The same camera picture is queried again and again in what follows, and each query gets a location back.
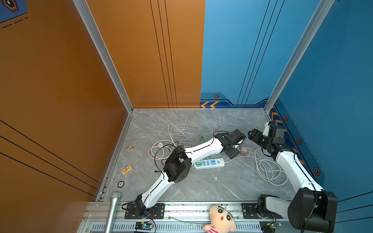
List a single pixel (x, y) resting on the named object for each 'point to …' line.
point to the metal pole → (114, 203)
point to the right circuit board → (269, 226)
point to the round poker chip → (121, 184)
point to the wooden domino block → (126, 170)
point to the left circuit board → (143, 225)
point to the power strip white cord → (268, 171)
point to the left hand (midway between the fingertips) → (233, 148)
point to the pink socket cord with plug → (161, 149)
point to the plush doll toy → (222, 220)
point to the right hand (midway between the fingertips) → (251, 134)
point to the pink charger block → (243, 150)
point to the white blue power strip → (209, 163)
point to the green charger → (199, 162)
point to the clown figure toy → (130, 148)
